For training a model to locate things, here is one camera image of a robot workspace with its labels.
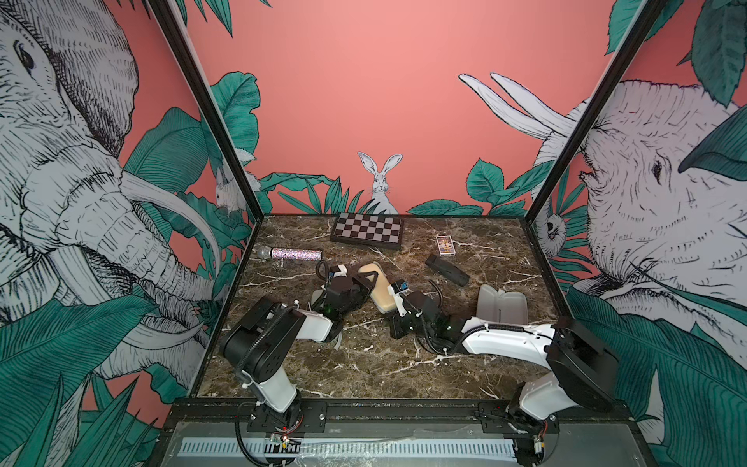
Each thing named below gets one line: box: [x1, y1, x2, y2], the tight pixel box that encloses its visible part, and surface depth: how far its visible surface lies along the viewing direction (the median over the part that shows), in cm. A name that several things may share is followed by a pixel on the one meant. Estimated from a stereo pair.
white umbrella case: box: [357, 262, 397, 315], surface depth 86 cm
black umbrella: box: [425, 254, 471, 288], surface depth 103 cm
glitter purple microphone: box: [258, 246, 323, 261], surface depth 106 cm
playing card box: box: [436, 234, 457, 256], surface depth 113 cm
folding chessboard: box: [329, 212, 403, 250], surface depth 114 cm
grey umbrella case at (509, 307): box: [476, 284, 529, 325], surface depth 95 cm
